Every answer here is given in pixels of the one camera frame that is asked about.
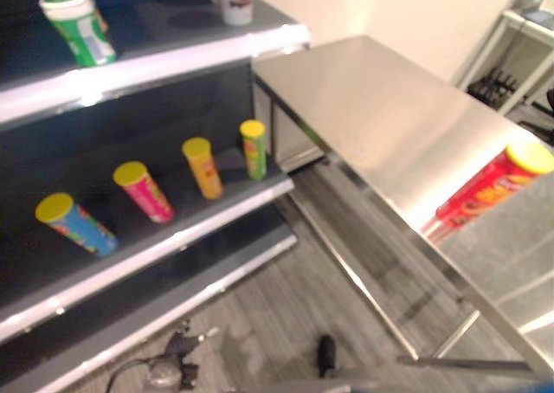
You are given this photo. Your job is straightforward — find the red chips can yellow lid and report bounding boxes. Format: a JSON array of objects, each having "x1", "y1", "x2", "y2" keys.
[{"x1": 422, "y1": 140, "x2": 554, "y2": 243}]

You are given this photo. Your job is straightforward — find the pink chips can yellow lid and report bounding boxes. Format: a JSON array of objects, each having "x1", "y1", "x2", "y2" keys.
[{"x1": 112, "y1": 161, "x2": 176, "y2": 224}]

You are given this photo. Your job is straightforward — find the orange chips can yellow lid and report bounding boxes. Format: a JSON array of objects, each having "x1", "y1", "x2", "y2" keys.
[{"x1": 181, "y1": 137, "x2": 224, "y2": 201}]

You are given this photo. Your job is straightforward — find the robot dark foot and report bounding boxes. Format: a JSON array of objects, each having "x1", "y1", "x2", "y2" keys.
[{"x1": 317, "y1": 334, "x2": 338, "y2": 379}]

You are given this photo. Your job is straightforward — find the white metal desk frame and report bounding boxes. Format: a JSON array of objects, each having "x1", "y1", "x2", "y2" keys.
[{"x1": 452, "y1": 8, "x2": 554, "y2": 116}]

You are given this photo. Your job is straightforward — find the blue chips can yellow lid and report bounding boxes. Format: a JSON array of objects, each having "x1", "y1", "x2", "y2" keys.
[{"x1": 35, "y1": 192, "x2": 119, "y2": 257}]

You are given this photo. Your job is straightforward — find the stainless steel table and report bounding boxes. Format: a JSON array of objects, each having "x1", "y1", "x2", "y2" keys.
[{"x1": 250, "y1": 35, "x2": 554, "y2": 381}]

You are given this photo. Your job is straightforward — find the green chips can yellow lid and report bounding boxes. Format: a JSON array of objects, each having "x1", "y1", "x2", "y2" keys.
[{"x1": 239, "y1": 119, "x2": 268, "y2": 182}]

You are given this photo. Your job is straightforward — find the dark grey shelf unit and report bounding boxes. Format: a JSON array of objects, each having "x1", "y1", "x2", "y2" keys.
[{"x1": 0, "y1": 0, "x2": 312, "y2": 393}]

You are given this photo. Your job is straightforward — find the white printed paper cup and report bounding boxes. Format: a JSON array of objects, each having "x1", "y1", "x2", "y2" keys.
[{"x1": 213, "y1": 0, "x2": 254, "y2": 27}]

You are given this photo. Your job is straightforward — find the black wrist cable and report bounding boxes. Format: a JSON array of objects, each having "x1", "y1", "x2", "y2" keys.
[{"x1": 105, "y1": 357, "x2": 153, "y2": 393}]

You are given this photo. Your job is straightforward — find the black objects under desk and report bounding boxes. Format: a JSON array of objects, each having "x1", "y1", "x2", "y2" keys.
[{"x1": 466, "y1": 68, "x2": 521, "y2": 105}]

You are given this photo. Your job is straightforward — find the device on white desk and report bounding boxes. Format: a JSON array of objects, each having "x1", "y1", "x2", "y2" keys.
[{"x1": 518, "y1": 0, "x2": 554, "y2": 25}]

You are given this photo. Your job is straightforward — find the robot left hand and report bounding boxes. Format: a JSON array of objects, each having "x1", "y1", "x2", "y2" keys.
[{"x1": 164, "y1": 320, "x2": 220, "y2": 369}]

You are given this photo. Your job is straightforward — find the green can white lid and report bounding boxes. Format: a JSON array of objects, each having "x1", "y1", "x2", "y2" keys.
[{"x1": 38, "y1": 0, "x2": 118, "y2": 68}]

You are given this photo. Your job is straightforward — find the black office chair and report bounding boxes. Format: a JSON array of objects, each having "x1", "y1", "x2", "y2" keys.
[{"x1": 521, "y1": 86, "x2": 554, "y2": 148}]

